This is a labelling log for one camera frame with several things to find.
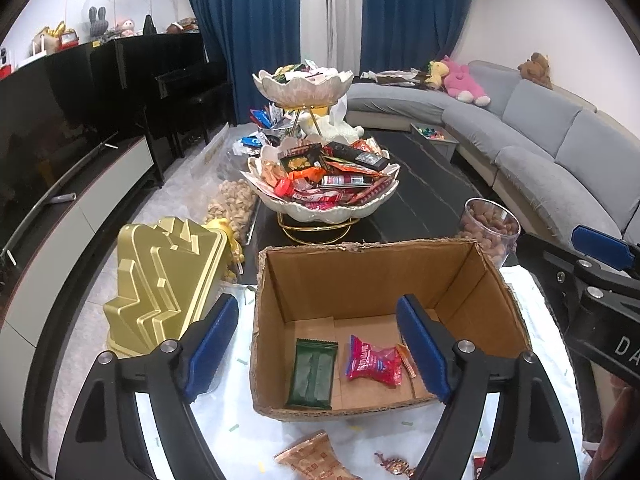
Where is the person's right hand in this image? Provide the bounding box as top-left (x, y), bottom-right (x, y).
top-left (602, 385), bottom-right (640, 480)

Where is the bag of pistachios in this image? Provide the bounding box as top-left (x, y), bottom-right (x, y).
top-left (202, 178), bottom-right (261, 246)

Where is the small yellow toy figure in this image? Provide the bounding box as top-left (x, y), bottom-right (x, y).
top-left (205, 217), bottom-right (246, 281)

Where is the pink plush toy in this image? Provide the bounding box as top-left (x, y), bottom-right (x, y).
top-left (442, 56), bottom-right (491, 107)

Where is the pink-red snack packet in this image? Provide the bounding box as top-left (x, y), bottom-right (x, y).
top-left (344, 335), bottom-right (403, 388)

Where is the grey corner sofa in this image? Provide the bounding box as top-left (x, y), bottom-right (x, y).
top-left (345, 60), bottom-right (640, 271)

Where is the black upright piano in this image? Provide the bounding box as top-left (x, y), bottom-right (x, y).
top-left (90, 32), bottom-right (231, 161)

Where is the large black television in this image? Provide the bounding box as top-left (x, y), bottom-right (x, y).
top-left (0, 47), bottom-right (121, 261)

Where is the candy jar with gold lid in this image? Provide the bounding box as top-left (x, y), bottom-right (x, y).
top-left (103, 216), bottom-right (246, 391)

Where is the white sheer curtain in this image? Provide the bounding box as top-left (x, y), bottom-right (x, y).
top-left (297, 0), bottom-right (368, 78)

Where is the dark green snack packet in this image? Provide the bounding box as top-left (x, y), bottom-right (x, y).
top-left (286, 338), bottom-right (338, 408)

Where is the tiered shell snack bowl stand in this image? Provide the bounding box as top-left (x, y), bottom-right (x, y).
top-left (240, 62), bottom-right (401, 246)

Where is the brown wrapped candy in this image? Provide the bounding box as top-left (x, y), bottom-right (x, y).
top-left (375, 451), bottom-right (416, 478)

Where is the brown plush toy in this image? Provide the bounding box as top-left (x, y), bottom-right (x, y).
top-left (517, 52), bottom-right (553, 90)

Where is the blue curtain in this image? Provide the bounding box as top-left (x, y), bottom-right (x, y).
top-left (360, 0), bottom-right (478, 76)
top-left (181, 0), bottom-right (303, 126)

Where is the brown cardboard box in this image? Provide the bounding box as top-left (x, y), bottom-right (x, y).
top-left (249, 239), bottom-right (533, 421)

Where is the grey storage bin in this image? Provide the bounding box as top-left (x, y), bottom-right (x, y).
top-left (410, 122), bottom-right (458, 161)

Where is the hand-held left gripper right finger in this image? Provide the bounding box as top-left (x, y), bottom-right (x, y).
top-left (396, 294), bottom-right (583, 480)

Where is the clear jar of nuts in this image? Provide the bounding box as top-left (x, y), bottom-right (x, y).
top-left (457, 198), bottom-right (521, 266)

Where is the grey rabbit plush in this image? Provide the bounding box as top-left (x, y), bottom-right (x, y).
top-left (87, 6), bottom-right (105, 41)

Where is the grey television cabinet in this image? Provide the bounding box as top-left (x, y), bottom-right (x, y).
top-left (0, 135), bottom-right (156, 346)

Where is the pile of cloth and papers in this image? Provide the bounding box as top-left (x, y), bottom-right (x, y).
top-left (360, 67), bottom-right (431, 86)

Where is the gold and red gift box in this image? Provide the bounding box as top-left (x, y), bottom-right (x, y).
top-left (32, 22), bottom-right (81, 53)

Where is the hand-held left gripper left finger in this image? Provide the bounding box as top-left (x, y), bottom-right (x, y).
top-left (55, 293), bottom-right (240, 480)

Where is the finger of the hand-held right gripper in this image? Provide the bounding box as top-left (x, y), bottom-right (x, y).
top-left (571, 224), bottom-right (640, 273)
top-left (515, 232), bottom-right (596, 307)

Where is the white plush toy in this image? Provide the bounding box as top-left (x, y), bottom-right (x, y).
top-left (300, 100), bottom-right (366, 143)

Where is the pale speckled tablecloth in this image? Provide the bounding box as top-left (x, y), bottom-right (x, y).
top-left (135, 265), bottom-right (591, 480)

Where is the bronze snack packet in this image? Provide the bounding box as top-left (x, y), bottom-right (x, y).
top-left (274, 431), bottom-right (363, 480)

